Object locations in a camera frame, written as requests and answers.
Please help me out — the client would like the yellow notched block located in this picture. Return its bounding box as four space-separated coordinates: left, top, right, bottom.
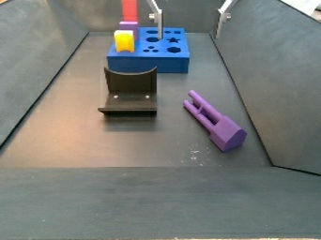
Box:
114 30 134 53

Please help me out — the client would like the tall red block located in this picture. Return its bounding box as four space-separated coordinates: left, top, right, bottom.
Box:
122 0 138 22

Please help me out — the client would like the purple three prong object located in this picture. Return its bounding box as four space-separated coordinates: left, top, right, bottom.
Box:
183 90 247 152

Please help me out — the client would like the black curved fixture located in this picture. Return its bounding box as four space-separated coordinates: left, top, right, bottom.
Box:
98 67 158 114

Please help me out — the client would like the blue shape sorter block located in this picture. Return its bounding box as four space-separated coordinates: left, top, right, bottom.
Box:
107 27 190 73

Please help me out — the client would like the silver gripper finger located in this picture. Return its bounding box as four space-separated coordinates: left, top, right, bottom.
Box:
214 0 237 38
147 0 163 39

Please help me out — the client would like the small purple block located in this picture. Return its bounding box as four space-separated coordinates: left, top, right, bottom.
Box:
119 21 138 39

